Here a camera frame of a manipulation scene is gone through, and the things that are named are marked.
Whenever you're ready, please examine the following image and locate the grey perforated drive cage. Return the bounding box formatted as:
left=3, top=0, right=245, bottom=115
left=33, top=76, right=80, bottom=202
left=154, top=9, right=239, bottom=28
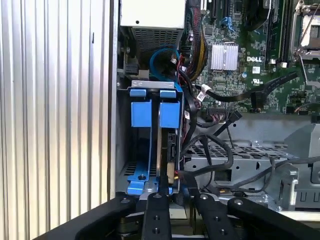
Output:
left=181, top=117, right=320, bottom=213

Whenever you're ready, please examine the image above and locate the braided power wire bundle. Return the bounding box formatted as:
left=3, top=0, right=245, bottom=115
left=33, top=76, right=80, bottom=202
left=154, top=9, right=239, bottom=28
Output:
left=186, top=6, right=209, bottom=82

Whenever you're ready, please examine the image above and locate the black wire with connector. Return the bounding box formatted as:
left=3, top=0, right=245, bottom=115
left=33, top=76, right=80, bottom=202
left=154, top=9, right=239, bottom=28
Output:
left=179, top=109, right=243, bottom=176

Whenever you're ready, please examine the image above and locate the silver finned chipset heatsink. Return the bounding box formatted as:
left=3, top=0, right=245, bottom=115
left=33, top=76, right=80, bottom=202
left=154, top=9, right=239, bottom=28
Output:
left=209, top=41, right=240, bottom=73

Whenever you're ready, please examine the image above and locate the thick dark grey cable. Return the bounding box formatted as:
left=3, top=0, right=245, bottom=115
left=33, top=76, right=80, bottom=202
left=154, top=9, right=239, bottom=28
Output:
left=194, top=154, right=320, bottom=195

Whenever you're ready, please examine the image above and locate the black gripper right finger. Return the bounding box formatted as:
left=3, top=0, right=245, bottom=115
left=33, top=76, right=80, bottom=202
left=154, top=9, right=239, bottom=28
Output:
left=183, top=174, right=320, bottom=240

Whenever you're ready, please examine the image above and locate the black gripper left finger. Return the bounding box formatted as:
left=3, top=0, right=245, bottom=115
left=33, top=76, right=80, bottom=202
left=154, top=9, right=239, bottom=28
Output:
left=32, top=172, right=173, bottom=240

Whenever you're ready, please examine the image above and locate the hard disk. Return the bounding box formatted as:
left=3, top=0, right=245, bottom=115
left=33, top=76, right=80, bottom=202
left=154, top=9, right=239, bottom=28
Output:
left=158, top=88, right=185, bottom=195

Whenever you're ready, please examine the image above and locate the blue data wire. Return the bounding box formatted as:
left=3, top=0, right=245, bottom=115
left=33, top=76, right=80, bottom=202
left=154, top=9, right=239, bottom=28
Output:
left=149, top=46, right=185, bottom=101

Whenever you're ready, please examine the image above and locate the grey disk bay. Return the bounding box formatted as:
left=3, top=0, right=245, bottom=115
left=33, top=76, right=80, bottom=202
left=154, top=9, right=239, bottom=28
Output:
left=116, top=79, right=186, bottom=199

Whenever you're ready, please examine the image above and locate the black flat ribbon wire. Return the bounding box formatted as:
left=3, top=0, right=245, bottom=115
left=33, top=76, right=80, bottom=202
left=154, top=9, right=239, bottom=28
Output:
left=203, top=71, right=300, bottom=104

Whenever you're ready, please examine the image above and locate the CPU socket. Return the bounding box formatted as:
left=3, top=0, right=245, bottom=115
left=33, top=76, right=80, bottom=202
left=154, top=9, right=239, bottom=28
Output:
left=291, top=0, right=320, bottom=51

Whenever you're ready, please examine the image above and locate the metal socket cover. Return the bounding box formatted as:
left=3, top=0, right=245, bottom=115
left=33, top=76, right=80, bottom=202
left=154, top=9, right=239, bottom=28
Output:
left=296, top=48, right=320, bottom=89

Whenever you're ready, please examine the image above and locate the black RAM slot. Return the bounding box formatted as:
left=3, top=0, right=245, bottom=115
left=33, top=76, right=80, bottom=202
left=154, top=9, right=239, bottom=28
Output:
left=279, top=0, right=294, bottom=69
left=265, top=0, right=279, bottom=65

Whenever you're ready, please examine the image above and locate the empty blue disk carrier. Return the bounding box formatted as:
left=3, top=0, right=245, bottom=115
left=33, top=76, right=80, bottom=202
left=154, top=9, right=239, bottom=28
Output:
left=126, top=88, right=160, bottom=196

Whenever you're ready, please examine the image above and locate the blue board connector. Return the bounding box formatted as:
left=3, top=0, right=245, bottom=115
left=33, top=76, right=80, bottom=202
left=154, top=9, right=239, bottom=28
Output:
left=220, top=15, right=238, bottom=33

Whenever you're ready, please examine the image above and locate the grey power supply unit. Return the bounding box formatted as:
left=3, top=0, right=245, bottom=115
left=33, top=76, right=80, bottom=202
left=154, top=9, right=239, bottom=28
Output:
left=119, top=0, right=188, bottom=55

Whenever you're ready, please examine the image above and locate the green motherboard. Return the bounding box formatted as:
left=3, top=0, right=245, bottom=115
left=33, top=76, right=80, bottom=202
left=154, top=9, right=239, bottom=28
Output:
left=179, top=0, right=320, bottom=117

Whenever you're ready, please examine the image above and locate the black expansion slot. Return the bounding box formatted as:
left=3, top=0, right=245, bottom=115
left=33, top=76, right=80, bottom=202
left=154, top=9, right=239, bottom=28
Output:
left=223, top=0, right=231, bottom=20
left=210, top=0, right=219, bottom=25

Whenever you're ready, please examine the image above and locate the black and grey PC case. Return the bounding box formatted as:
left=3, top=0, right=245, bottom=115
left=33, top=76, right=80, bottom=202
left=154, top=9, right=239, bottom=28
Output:
left=107, top=0, right=320, bottom=221

